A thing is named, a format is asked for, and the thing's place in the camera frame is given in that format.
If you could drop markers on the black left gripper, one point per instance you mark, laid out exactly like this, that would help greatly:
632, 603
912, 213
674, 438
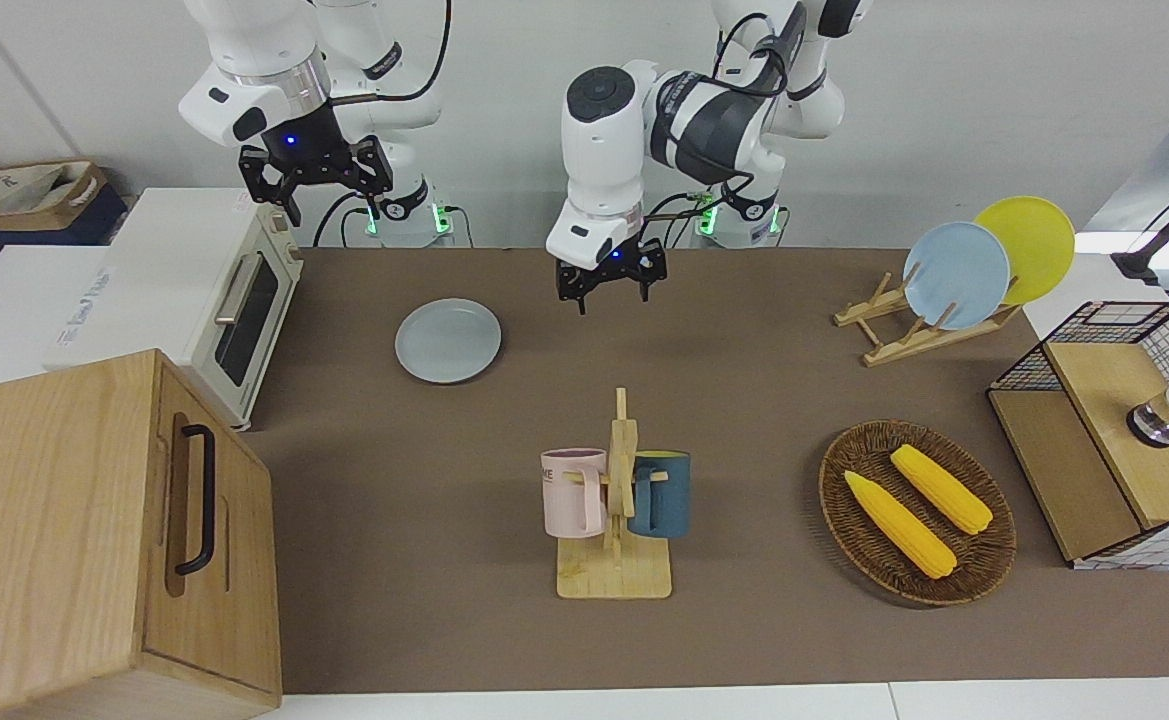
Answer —
614, 262

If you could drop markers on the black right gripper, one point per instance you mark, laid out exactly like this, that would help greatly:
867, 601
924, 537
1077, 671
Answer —
309, 150

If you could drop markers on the gray round plate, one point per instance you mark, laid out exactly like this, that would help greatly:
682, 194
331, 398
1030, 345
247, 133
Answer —
447, 340

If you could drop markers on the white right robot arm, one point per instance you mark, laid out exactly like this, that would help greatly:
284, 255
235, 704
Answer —
244, 60

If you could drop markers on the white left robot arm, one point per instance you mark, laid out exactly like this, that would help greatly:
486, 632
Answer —
604, 150

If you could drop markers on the wooden plate rack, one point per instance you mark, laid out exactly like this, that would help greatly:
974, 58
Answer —
909, 340

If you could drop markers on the light blue plate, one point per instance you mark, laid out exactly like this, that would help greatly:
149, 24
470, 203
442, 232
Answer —
956, 275

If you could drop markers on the yellow plate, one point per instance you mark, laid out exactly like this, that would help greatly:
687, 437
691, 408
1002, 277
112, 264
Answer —
1039, 240

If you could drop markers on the cream toaster oven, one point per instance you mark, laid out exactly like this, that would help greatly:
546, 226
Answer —
174, 270

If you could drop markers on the pink mug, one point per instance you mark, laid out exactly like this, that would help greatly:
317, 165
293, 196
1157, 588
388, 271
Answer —
569, 495

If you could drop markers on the dark teal mug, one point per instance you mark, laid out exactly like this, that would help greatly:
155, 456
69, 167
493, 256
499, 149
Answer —
666, 495

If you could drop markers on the brown table mat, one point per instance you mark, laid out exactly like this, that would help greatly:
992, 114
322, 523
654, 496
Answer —
444, 450

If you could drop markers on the dark blue bin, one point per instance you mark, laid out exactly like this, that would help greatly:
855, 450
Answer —
74, 232

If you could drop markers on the wooden mug tree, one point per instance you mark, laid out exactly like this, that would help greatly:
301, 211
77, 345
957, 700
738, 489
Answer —
616, 575

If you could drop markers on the brown cardboard box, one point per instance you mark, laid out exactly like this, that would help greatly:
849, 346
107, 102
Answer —
39, 218

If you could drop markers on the white cloth bag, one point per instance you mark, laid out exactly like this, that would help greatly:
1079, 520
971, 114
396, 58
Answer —
4, 188

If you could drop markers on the brown wicker basket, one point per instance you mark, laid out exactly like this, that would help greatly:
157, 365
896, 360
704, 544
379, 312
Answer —
869, 545

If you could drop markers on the long yellow toy corn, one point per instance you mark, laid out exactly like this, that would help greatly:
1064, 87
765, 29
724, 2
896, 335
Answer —
899, 525

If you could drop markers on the short yellow toy corn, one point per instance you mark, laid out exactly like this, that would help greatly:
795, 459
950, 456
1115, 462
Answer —
944, 490

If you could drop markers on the light wooden cabinet box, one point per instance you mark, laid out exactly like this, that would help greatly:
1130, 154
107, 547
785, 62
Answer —
54, 530

